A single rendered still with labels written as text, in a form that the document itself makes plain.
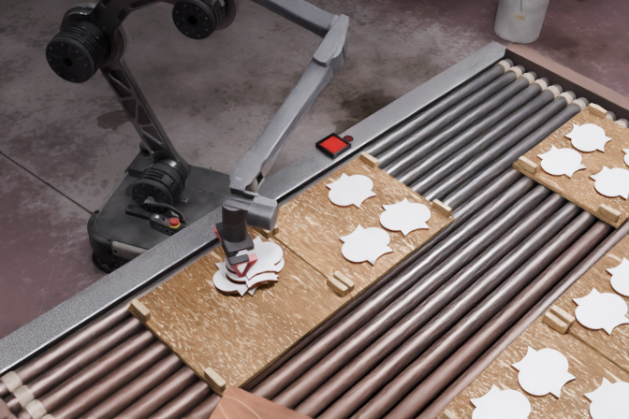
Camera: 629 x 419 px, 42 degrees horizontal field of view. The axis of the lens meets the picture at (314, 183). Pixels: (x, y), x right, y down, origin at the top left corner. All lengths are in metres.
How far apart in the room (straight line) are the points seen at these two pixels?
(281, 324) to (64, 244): 1.71
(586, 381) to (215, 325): 0.86
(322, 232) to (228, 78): 2.26
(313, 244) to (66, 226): 1.66
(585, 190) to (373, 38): 2.47
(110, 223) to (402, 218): 1.37
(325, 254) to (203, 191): 1.24
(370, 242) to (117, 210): 1.38
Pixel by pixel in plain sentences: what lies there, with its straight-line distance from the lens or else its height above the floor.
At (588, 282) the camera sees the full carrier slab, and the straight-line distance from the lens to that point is 2.22.
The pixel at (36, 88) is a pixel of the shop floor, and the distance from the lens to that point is 4.40.
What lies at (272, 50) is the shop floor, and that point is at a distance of 4.55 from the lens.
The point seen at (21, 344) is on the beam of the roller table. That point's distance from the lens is 2.04.
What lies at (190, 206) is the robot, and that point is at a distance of 3.23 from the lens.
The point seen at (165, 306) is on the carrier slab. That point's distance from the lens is 2.02.
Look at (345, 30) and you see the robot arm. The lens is 2.05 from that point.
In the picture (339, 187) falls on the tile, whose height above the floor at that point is 0.95.
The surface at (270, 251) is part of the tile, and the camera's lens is 2.06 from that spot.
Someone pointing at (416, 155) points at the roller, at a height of 0.91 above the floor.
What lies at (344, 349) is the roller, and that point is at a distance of 1.96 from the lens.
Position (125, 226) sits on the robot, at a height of 0.24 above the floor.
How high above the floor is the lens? 2.49
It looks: 42 degrees down
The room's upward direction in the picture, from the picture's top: 4 degrees clockwise
